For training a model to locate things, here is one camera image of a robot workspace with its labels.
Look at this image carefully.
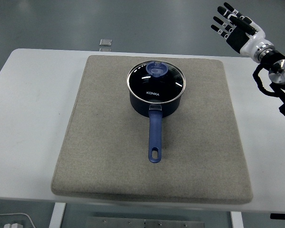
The glass pot lid blue knob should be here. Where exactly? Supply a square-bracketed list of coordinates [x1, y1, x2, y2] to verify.
[126, 60, 187, 105]

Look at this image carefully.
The white table leg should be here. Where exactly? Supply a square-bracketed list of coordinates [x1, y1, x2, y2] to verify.
[48, 202, 67, 228]
[230, 210, 243, 228]

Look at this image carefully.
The grey metal plate with screws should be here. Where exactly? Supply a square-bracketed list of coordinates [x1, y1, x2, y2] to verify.
[86, 216, 205, 228]

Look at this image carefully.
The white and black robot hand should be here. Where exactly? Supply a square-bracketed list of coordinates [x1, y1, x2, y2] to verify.
[210, 2, 275, 58]

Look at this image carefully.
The beige fabric mat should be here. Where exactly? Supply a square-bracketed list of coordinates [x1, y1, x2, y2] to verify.
[50, 55, 254, 205]

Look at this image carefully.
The white cable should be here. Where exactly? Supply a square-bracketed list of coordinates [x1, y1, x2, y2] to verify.
[0, 212, 36, 228]

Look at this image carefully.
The dark blue saucepan long handle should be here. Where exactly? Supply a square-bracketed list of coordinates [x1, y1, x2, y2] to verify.
[128, 91, 181, 163]

